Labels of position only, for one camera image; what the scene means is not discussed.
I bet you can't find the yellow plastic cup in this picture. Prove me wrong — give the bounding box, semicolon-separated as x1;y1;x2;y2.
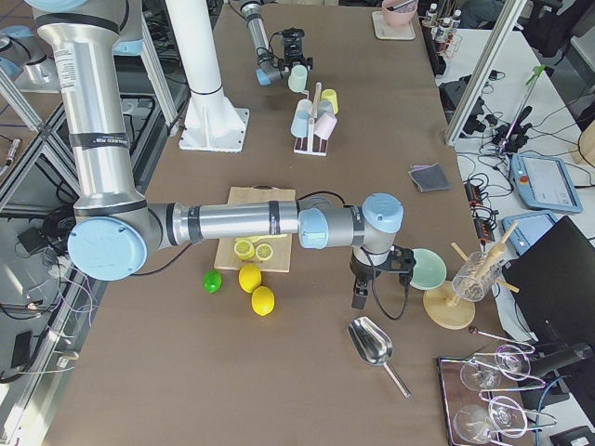
321;88;338;114

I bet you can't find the glass mug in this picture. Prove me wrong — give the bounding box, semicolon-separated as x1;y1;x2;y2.
452;252;503;302

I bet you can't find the lemon slice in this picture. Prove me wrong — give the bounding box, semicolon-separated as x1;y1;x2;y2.
255;243;274;262
233;239;256;260

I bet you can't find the cream plastic cup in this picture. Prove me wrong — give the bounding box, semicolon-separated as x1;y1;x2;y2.
296;98;312;115

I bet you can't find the cream tray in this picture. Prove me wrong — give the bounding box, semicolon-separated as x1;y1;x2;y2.
372;11;416;41

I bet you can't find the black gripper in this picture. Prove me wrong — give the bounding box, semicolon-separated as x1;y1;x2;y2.
350;245;414;309
278;28;313;79

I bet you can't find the pink bowl with ice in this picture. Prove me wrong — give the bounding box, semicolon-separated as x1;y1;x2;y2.
381;0;417;27

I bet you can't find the green plastic cup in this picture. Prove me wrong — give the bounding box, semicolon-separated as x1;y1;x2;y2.
287;65;309;93

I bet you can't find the wooden mug tree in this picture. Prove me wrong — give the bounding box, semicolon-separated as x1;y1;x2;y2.
423;223;520;330

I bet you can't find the green lime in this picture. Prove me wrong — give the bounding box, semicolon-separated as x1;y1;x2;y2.
203;269;222;294

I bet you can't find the pink plastic cup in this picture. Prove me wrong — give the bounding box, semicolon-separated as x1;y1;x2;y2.
314;112;337;140

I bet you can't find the metal scoop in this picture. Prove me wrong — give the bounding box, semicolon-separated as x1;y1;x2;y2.
348;316;412;399

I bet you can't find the blue plastic cup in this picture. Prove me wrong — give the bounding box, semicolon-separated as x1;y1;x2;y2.
290;110;310;138

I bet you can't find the grey translucent cup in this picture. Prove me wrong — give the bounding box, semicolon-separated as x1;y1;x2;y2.
317;100;335;117

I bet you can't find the grey folded cloth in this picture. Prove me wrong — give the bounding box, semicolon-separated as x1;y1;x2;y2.
408;164;451;193

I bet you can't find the green bowl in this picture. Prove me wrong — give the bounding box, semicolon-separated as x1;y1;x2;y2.
410;248;447;291

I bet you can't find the white wire cup holder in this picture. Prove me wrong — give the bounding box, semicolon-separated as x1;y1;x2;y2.
292;82;328;156

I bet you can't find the wine glass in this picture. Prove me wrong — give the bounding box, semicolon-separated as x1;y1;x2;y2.
459;344;531;391
454;396;528;445

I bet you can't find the wooden cutting board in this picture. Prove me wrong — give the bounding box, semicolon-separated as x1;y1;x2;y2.
214;187;296;272

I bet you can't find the yellow lemon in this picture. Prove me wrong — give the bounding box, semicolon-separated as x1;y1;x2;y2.
251;285;275;316
238;264;262;294

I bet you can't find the blue teach pendant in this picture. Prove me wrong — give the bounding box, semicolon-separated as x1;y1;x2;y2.
510;153;583;214
501;210;558;256

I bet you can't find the aluminium frame post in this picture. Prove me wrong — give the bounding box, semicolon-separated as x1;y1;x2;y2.
444;0;526;148

